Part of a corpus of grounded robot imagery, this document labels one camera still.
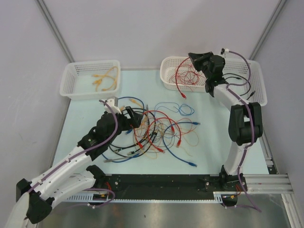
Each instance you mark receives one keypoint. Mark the white slotted cable duct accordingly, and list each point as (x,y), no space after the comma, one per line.
(88,198)

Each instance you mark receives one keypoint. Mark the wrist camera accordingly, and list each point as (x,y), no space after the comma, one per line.
(224,51)
(111,104)

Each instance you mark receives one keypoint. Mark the right white plastic basket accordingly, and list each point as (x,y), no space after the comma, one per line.
(245,78)

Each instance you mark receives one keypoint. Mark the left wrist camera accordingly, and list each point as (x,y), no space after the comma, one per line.
(111,104)

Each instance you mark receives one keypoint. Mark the left white plastic basket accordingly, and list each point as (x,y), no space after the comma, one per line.
(91,80)

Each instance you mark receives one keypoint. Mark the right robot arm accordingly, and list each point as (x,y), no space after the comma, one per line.
(245,121)

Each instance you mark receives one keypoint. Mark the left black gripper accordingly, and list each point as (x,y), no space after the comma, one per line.
(130,123)

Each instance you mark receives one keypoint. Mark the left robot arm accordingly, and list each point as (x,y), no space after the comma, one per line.
(74,173)

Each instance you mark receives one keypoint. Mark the white plastic basket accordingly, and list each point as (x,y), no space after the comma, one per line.
(178,73)
(245,78)
(91,80)

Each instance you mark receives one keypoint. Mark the middle white plastic basket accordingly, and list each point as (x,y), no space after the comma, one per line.
(178,73)

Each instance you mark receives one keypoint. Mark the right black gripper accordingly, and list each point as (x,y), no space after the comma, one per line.
(197,59)

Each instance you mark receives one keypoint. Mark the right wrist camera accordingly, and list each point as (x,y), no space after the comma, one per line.
(224,51)

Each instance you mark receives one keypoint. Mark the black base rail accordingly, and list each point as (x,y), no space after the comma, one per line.
(173,187)

